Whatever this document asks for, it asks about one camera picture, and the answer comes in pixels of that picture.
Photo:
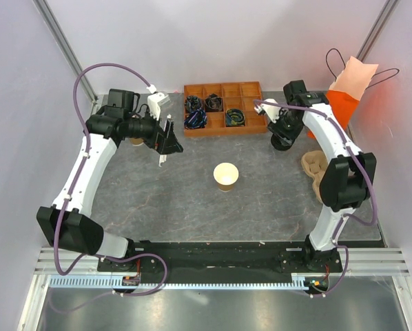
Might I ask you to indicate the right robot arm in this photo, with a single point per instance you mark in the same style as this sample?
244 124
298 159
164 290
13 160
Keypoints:
346 183

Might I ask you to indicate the stack of paper cups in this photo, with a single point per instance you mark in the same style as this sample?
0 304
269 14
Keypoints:
136 141

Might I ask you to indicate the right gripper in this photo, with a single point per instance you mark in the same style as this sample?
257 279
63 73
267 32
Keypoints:
276 127

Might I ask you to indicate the cardboard cup carrier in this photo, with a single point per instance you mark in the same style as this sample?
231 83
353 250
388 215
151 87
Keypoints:
315 164

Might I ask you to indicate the orange paper bag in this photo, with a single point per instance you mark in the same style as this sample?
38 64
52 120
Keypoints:
348 87

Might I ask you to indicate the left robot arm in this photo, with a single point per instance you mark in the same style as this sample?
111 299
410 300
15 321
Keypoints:
67 223

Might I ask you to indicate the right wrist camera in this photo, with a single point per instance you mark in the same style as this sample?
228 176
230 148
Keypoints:
268 107

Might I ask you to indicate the white wrapped straw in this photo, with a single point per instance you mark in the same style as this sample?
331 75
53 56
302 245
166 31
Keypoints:
163 157

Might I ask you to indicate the black brown rolled tie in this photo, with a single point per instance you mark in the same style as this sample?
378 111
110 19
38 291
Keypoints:
213 103

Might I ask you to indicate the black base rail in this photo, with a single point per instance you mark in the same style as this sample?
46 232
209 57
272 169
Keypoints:
225 262

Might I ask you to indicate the white cable duct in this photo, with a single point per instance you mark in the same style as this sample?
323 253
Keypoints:
129 283

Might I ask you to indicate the dark patterned rolled tie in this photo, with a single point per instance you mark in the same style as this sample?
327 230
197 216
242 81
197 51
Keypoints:
193 103

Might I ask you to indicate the blue striped rolled tie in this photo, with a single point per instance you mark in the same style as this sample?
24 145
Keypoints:
196 119

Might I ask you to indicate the green yellow rolled tie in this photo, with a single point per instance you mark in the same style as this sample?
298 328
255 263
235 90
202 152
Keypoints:
234 117

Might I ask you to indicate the stack of black lids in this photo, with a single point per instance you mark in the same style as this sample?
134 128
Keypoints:
280 144

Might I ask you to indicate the wooden compartment tray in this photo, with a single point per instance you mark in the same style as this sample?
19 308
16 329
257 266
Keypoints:
240 95

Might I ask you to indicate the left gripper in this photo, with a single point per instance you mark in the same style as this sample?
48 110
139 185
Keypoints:
157 141

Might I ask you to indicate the single brown paper cup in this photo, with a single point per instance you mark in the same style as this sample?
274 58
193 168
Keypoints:
225 176

